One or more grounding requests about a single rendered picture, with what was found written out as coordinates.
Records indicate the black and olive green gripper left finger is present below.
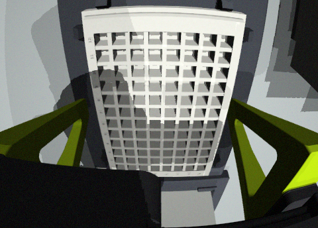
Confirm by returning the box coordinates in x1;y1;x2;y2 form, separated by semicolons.
0;98;89;167

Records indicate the white assay plate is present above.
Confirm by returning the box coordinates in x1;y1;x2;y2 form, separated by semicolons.
81;5;246;177

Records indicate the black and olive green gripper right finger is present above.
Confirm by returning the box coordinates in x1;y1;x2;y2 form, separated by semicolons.
227;99;318;220

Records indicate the pale grey bench mat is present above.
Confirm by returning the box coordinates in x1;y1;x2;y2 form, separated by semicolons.
0;0;318;224

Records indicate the black rectangular deck nest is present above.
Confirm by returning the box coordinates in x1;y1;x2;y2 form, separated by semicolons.
57;0;268;176

